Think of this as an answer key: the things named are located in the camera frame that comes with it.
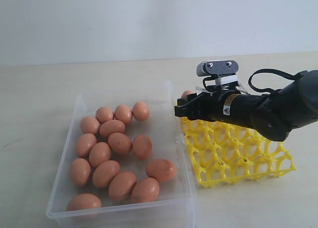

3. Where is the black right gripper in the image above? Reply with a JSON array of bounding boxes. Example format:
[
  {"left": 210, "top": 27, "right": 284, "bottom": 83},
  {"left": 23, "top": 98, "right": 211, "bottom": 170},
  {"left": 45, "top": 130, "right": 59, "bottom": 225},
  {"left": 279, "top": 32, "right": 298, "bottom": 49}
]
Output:
[{"left": 174, "top": 91, "right": 260, "bottom": 129}]

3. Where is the brown egg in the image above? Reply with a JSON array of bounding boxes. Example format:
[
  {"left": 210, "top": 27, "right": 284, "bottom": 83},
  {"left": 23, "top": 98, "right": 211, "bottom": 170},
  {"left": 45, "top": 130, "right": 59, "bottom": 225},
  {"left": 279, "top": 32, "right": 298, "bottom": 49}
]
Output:
[
  {"left": 95, "top": 106, "right": 114, "bottom": 124},
  {"left": 146, "top": 158, "right": 177, "bottom": 183},
  {"left": 131, "top": 177, "right": 160, "bottom": 203},
  {"left": 108, "top": 171, "right": 137, "bottom": 201},
  {"left": 99, "top": 120, "right": 126, "bottom": 138},
  {"left": 92, "top": 160, "right": 120, "bottom": 188},
  {"left": 88, "top": 142, "right": 111, "bottom": 168},
  {"left": 70, "top": 158, "right": 91, "bottom": 187},
  {"left": 75, "top": 133, "right": 97, "bottom": 158},
  {"left": 79, "top": 116, "right": 100, "bottom": 135},
  {"left": 108, "top": 133, "right": 132, "bottom": 155},
  {"left": 66, "top": 193, "right": 102, "bottom": 211},
  {"left": 132, "top": 101, "right": 150, "bottom": 121},
  {"left": 132, "top": 134, "right": 153, "bottom": 160},
  {"left": 114, "top": 105, "right": 132, "bottom": 125},
  {"left": 181, "top": 90, "right": 194, "bottom": 99}
]

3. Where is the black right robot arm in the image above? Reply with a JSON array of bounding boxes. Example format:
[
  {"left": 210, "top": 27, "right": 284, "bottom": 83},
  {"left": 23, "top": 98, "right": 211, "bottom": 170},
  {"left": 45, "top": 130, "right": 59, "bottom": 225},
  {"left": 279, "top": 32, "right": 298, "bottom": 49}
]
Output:
[{"left": 174, "top": 69, "right": 318, "bottom": 142}]

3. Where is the yellow plastic egg tray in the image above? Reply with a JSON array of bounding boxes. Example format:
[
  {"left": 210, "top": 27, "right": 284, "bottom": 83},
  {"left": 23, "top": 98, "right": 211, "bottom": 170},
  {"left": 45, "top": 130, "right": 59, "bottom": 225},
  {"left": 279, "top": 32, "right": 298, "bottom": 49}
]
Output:
[{"left": 180, "top": 117, "right": 296, "bottom": 188}]

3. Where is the clear plastic bin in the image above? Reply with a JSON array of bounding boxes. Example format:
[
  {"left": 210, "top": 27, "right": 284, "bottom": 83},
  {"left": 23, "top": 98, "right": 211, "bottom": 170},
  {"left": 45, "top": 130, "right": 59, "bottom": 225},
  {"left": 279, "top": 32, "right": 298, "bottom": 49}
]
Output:
[{"left": 46, "top": 81, "right": 197, "bottom": 228}]

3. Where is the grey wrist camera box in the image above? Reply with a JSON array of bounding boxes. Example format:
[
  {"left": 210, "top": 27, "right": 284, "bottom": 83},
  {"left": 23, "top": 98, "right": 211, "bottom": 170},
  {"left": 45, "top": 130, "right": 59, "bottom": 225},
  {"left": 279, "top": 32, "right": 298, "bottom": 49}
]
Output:
[{"left": 196, "top": 60, "right": 239, "bottom": 77}]

